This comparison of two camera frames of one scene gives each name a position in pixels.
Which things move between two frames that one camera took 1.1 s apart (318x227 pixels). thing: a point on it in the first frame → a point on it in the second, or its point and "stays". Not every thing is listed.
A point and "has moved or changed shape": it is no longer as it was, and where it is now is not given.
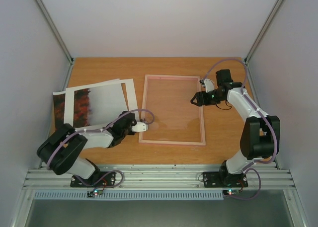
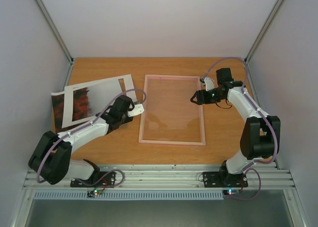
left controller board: x=92 y=193 stays
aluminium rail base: x=160 y=177 stays
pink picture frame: x=203 y=134 stays
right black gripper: x=201 y=98 stays
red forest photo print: x=92 y=107 has moved or changed shape
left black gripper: x=134 y=122 → x=131 y=120
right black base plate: x=223 y=179 stays
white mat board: x=128 y=90 has moved or changed shape
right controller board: x=231 y=192 stays
